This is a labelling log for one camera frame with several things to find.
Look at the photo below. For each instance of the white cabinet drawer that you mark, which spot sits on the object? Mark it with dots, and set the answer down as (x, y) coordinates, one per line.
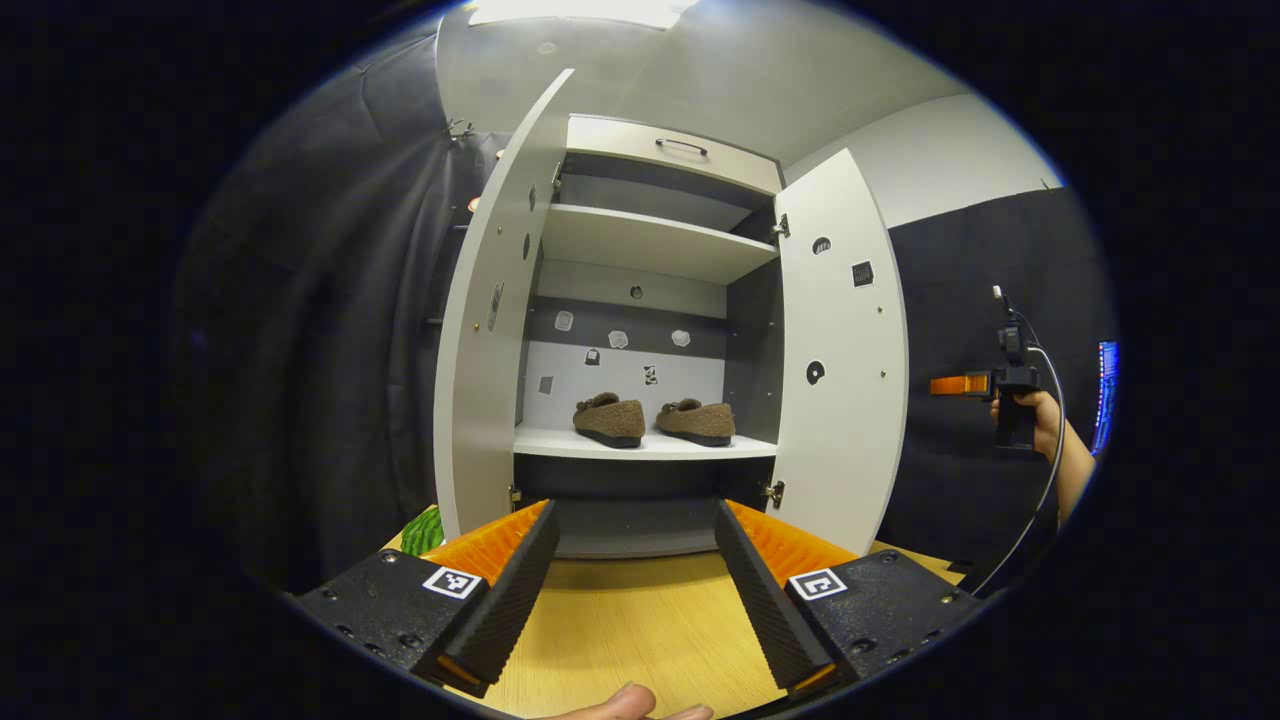
(620, 140)

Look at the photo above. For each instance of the brown fuzzy shoe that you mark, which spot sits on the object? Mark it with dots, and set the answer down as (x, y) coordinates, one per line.
(698, 422)
(610, 420)

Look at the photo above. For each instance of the white cabinet door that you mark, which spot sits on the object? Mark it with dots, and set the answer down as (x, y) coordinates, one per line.
(470, 400)
(845, 450)

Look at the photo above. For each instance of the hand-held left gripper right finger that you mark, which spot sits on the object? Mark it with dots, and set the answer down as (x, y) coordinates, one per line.
(765, 610)

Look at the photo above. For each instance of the green striped object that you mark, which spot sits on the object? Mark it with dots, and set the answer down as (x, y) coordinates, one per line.
(422, 535)

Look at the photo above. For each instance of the black binder clip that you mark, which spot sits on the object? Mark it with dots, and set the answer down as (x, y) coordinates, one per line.
(460, 128)

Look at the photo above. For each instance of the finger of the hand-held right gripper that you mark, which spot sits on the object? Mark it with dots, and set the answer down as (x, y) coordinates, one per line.
(960, 385)

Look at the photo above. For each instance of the ceiling light panel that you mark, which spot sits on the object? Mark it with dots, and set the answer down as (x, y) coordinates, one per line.
(580, 12)

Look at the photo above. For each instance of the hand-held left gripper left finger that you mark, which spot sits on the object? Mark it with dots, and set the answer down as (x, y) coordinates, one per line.
(500, 620)

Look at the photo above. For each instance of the white grey shoe cabinet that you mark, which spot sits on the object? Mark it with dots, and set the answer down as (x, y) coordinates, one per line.
(640, 445)

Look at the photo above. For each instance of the lit blue screen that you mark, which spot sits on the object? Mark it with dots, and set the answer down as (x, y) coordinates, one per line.
(1106, 400)

